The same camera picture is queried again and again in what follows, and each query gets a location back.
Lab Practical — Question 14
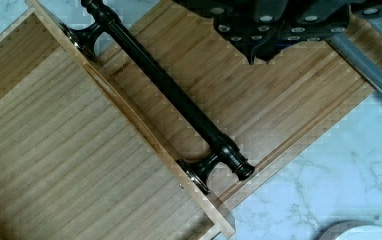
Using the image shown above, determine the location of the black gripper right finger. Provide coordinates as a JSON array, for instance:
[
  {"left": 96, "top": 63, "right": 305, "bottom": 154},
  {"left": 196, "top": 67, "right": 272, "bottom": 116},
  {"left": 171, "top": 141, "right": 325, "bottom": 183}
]
[{"left": 262, "top": 0, "right": 382, "bottom": 62}]

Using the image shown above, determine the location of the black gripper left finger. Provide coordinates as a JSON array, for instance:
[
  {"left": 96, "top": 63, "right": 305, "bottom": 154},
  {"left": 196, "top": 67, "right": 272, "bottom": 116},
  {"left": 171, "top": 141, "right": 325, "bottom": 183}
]
[{"left": 173, "top": 0, "right": 284, "bottom": 65}]

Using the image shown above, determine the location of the black metal drawer handle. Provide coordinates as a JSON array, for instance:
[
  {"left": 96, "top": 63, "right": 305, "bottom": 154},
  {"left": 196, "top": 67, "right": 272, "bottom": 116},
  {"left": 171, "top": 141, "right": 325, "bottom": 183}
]
[{"left": 60, "top": 0, "right": 255, "bottom": 194}]

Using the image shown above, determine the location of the wooden drawer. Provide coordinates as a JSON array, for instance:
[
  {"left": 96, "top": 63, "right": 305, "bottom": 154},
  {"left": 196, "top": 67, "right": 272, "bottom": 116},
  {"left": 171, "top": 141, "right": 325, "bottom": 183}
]
[{"left": 0, "top": 0, "right": 235, "bottom": 240}]

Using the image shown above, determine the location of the wooden base board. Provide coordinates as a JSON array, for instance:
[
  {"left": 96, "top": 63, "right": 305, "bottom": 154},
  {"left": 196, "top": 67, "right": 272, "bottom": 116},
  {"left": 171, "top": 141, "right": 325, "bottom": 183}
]
[{"left": 100, "top": 0, "right": 382, "bottom": 210}]

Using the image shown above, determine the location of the grey metal bar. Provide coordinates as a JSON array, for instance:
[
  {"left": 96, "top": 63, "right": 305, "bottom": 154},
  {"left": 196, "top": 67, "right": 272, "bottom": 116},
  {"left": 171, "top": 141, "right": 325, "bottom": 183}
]
[{"left": 328, "top": 17, "right": 382, "bottom": 94}]

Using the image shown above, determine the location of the white round plate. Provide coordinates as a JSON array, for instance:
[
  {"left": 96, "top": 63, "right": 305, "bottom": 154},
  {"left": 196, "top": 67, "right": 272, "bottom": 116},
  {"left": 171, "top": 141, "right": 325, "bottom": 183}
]
[{"left": 316, "top": 221, "right": 382, "bottom": 240}]

